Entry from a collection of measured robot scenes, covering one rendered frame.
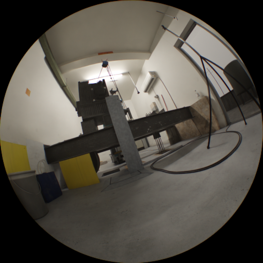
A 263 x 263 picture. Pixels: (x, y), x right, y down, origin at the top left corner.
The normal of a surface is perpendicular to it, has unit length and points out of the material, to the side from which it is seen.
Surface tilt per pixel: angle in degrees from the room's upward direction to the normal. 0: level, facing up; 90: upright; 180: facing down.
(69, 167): 90
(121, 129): 90
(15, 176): 93
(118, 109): 90
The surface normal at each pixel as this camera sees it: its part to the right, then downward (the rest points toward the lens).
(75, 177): 0.19, -0.23
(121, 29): 0.33, 0.93
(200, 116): -0.92, 0.29
